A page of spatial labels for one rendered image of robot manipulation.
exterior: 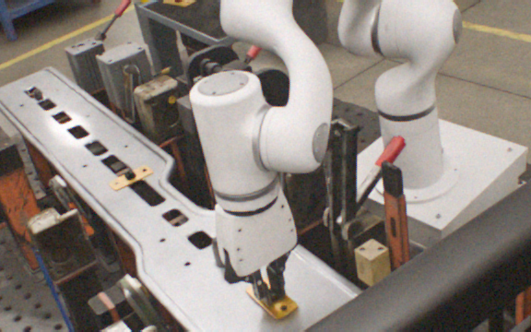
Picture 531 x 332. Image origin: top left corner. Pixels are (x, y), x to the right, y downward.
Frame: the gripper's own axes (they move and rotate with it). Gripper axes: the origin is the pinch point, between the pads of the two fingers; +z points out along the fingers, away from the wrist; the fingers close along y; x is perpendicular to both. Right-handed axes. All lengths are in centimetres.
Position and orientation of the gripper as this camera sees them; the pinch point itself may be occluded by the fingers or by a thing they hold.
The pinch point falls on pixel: (268, 285)
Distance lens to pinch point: 102.8
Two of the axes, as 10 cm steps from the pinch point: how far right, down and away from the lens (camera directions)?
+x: 5.6, 3.7, -7.4
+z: 1.7, 8.3, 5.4
